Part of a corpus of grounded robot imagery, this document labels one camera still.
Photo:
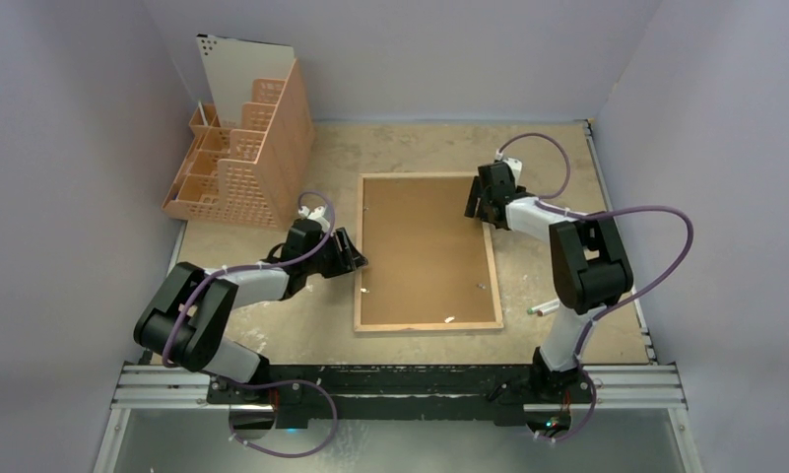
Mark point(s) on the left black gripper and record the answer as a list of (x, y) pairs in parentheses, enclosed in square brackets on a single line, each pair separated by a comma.
[(339, 242)]

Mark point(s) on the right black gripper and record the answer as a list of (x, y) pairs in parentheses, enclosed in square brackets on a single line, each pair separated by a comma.
[(484, 198)]

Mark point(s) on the brown cardboard backing board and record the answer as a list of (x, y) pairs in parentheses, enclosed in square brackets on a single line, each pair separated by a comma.
[(420, 248)]

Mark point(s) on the white wooden picture frame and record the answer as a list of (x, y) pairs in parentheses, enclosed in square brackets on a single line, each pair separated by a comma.
[(427, 326)]

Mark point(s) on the orange plastic file organizer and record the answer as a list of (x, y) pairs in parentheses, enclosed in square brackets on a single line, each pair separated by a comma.
[(251, 175)]

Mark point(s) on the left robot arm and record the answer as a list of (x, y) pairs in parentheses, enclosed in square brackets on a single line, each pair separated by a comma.
[(186, 319)]

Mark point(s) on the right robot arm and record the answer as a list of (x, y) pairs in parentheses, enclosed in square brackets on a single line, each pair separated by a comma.
[(590, 269)]

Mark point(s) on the green capped marker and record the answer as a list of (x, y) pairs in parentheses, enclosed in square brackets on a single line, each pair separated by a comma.
[(530, 310)]

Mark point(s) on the red capped marker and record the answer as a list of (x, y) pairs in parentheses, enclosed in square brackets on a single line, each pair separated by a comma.
[(546, 309)]

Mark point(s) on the beige perforated folder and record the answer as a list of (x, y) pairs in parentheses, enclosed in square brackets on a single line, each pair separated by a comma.
[(232, 65)]

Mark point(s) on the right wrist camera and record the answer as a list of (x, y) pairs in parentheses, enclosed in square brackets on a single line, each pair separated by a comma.
[(515, 165)]

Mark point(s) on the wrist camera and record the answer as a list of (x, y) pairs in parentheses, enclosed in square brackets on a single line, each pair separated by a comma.
[(515, 165), (319, 214)]

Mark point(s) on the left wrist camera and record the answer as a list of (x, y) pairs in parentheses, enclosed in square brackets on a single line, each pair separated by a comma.
[(319, 214)]

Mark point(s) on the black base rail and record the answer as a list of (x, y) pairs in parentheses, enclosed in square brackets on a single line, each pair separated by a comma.
[(500, 394)]

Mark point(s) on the aluminium table frame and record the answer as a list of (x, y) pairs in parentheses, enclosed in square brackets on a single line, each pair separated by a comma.
[(171, 387)]

